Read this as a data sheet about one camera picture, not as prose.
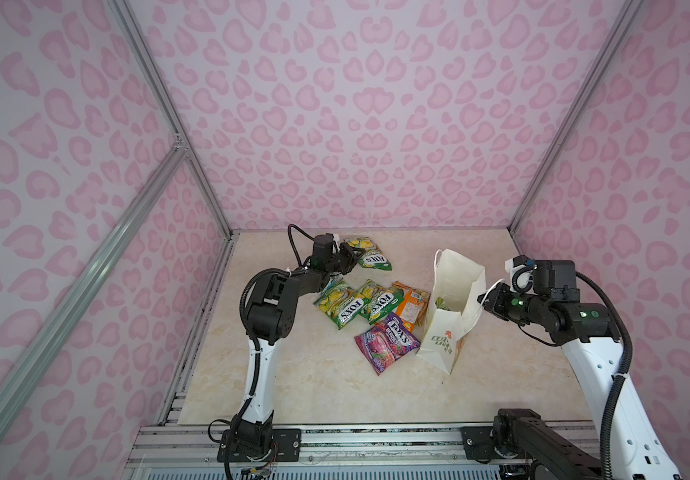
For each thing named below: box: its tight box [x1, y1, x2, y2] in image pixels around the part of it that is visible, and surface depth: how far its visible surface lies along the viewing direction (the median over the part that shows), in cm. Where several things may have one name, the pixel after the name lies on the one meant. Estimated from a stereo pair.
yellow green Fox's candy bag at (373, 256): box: [343, 236, 392, 271], surface depth 103 cm
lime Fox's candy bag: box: [313, 278, 367, 330], surface depth 97 cm
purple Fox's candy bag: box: [354, 312, 421, 376], surface depth 88 cm
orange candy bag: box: [391, 281, 430, 333], surface depth 95 cm
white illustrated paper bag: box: [416, 249, 486, 375], surface depth 80 cm
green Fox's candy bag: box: [366, 284, 404, 325], surface depth 95 cm
